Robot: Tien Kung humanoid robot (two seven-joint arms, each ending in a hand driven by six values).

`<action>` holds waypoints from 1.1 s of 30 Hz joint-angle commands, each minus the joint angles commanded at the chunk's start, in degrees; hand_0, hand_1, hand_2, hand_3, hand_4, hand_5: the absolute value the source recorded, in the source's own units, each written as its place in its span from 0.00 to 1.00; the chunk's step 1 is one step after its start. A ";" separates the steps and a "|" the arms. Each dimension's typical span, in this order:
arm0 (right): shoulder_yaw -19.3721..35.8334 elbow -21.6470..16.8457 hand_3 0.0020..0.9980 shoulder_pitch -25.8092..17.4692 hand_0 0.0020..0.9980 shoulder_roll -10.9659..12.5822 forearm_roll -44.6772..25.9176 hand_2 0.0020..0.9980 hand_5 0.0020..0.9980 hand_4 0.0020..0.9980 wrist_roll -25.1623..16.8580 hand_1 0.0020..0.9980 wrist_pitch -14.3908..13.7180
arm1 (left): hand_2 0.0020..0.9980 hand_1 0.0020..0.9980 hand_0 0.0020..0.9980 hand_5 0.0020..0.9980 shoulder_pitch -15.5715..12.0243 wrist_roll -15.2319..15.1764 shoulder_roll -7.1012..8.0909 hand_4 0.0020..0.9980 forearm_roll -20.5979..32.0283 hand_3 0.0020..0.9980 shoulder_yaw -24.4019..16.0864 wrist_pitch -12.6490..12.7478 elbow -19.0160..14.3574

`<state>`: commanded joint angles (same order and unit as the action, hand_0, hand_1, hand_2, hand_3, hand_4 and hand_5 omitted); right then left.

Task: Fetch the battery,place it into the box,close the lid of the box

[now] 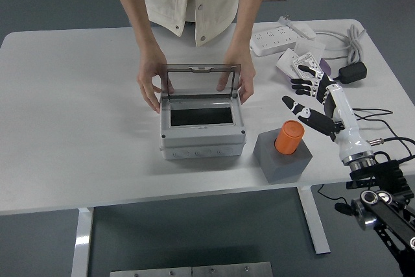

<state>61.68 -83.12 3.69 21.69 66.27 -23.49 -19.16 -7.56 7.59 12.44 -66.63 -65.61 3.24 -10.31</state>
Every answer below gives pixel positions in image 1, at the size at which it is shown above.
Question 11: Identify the white power strip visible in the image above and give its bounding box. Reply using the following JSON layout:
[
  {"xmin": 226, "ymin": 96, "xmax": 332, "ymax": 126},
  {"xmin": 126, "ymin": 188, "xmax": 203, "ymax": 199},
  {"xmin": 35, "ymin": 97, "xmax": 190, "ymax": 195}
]
[{"xmin": 249, "ymin": 25, "xmax": 301, "ymax": 57}]

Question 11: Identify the purple plastic tray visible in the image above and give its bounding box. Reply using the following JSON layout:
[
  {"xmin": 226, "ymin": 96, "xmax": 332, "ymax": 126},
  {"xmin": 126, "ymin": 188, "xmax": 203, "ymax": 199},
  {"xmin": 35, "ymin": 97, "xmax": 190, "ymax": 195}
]
[{"xmin": 282, "ymin": 57, "xmax": 332, "ymax": 80}]

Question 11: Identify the small white flat box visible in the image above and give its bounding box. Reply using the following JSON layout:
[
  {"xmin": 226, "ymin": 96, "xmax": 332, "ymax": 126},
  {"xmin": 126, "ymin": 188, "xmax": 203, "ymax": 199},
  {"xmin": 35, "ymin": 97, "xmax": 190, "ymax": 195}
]
[{"xmin": 290, "ymin": 22, "xmax": 317, "ymax": 40}]

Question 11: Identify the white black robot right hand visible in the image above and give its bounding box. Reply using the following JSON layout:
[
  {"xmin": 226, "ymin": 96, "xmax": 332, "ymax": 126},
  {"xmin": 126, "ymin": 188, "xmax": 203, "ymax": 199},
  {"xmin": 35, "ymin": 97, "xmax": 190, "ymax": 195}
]
[{"xmin": 281, "ymin": 64, "xmax": 374, "ymax": 164}]

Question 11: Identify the grey coiled cable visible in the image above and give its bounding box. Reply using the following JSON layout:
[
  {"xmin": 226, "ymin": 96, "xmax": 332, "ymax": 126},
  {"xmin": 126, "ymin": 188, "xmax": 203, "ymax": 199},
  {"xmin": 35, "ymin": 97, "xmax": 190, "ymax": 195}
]
[{"xmin": 344, "ymin": 23, "xmax": 367, "ymax": 66}]

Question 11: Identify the grey block battery holder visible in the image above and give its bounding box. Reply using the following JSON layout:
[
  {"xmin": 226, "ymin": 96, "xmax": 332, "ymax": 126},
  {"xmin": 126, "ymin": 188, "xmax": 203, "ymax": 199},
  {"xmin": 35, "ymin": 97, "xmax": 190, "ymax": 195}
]
[{"xmin": 252, "ymin": 129, "xmax": 314, "ymax": 184}]

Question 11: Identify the thin black hanging cable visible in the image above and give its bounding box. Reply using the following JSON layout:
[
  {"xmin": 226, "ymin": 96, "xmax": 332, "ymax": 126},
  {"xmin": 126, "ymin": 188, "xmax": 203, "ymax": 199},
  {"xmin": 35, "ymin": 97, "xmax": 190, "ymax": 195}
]
[{"xmin": 316, "ymin": 184, "xmax": 350, "ymax": 206}]

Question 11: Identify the orange cylindrical battery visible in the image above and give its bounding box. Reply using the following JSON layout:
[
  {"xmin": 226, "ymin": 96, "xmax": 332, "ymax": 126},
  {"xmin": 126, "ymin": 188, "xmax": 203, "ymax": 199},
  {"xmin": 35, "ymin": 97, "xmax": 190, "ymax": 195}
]
[{"xmin": 274, "ymin": 120, "xmax": 305, "ymax": 156}]

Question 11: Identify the grey plastic junction box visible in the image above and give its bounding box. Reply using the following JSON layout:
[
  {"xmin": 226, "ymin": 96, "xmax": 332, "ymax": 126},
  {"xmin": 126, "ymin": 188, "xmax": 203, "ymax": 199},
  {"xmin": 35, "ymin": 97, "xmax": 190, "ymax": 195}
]
[{"xmin": 160, "ymin": 93, "xmax": 247, "ymax": 161}]

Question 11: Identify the white power cord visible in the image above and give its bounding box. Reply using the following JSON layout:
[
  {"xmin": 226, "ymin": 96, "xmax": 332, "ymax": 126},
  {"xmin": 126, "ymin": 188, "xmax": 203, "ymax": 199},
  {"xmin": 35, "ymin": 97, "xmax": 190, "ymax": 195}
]
[{"xmin": 313, "ymin": 30, "xmax": 355, "ymax": 62}]

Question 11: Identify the person's right hand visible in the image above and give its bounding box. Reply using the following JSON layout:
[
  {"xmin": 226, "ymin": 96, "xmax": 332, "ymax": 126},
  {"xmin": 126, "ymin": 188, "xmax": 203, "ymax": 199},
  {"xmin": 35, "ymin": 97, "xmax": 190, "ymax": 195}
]
[{"xmin": 136, "ymin": 46, "xmax": 175, "ymax": 115}]

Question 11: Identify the transparent smoked box lid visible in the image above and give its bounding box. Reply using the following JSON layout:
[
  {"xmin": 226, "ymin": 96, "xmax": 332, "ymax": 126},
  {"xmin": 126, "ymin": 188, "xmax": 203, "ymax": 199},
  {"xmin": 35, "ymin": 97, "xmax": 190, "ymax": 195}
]
[{"xmin": 161, "ymin": 64, "xmax": 243, "ymax": 99}]

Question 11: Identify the grey metal plate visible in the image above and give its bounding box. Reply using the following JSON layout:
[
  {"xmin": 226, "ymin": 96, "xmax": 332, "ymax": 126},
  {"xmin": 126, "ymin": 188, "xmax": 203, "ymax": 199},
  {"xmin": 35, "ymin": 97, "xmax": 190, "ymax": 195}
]
[
  {"xmin": 191, "ymin": 261, "xmax": 273, "ymax": 277},
  {"xmin": 109, "ymin": 267, "xmax": 193, "ymax": 277}
]

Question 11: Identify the person's left hand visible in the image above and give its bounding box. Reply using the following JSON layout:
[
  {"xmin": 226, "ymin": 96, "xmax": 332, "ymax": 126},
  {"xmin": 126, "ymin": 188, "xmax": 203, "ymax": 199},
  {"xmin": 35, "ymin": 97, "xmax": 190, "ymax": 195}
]
[{"xmin": 216, "ymin": 49, "xmax": 257, "ymax": 105}]

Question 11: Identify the white table leg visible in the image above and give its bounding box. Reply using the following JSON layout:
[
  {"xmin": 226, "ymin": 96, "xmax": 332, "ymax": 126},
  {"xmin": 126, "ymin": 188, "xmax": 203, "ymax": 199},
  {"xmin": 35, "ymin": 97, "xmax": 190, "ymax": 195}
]
[
  {"xmin": 297, "ymin": 186, "xmax": 331, "ymax": 256},
  {"xmin": 70, "ymin": 207, "xmax": 95, "ymax": 277}
]

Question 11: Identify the packaged white wall socket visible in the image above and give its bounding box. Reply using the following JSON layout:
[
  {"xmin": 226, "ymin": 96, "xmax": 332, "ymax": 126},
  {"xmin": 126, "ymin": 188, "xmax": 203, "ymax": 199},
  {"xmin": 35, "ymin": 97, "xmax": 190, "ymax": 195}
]
[{"xmin": 291, "ymin": 52, "xmax": 325, "ymax": 78}]

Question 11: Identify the black power adapter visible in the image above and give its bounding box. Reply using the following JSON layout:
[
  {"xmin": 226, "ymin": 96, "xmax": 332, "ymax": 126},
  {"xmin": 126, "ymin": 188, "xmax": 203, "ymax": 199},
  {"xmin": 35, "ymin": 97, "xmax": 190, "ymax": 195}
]
[{"xmin": 333, "ymin": 62, "xmax": 368, "ymax": 85}]

